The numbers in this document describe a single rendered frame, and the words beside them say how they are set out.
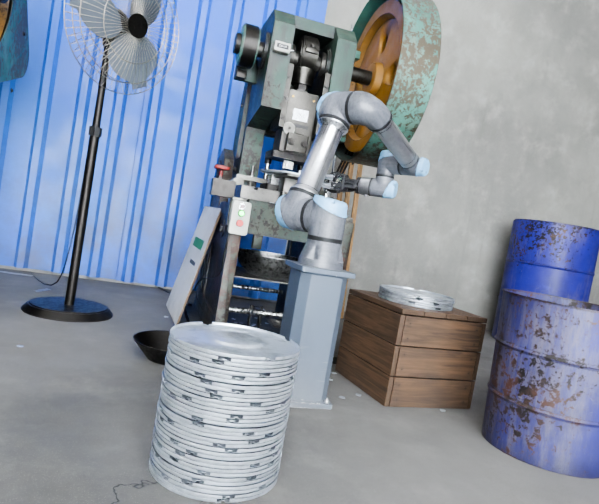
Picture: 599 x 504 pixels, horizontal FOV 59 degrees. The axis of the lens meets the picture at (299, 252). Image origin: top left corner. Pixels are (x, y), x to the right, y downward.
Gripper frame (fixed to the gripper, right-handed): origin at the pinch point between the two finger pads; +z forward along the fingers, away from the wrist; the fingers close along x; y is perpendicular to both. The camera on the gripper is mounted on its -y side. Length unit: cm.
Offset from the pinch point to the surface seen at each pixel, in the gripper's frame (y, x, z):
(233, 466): 126, 70, -41
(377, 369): 31, 67, -47
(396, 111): -3.7, -33.6, -28.3
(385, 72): -24, -56, -15
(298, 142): -1.1, -15.7, 13.1
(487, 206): -219, -17, -59
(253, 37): 14, -56, 36
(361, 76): -25, -54, -3
